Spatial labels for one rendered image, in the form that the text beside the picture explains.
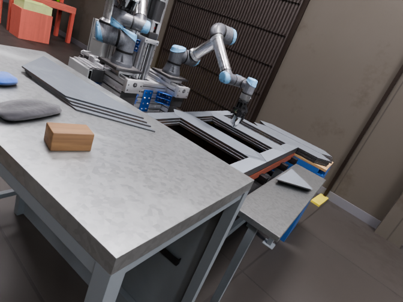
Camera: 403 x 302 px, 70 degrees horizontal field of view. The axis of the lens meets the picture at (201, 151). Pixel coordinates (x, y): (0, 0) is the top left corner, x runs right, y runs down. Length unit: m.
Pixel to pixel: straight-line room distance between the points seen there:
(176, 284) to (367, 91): 3.55
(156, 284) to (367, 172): 3.41
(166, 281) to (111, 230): 0.84
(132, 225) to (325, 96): 3.99
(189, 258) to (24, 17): 6.76
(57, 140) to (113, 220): 0.27
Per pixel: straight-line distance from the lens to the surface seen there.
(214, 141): 1.87
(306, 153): 2.62
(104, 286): 0.58
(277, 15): 4.82
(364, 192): 4.37
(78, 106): 1.08
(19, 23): 7.48
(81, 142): 0.79
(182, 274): 1.31
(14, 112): 0.89
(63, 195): 0.63
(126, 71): 2.06
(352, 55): 4.40
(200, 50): 2.41
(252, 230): 1.47
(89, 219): 0.59
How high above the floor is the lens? 1.42
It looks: 21 degrees down
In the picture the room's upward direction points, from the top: 22 degrees clockwise
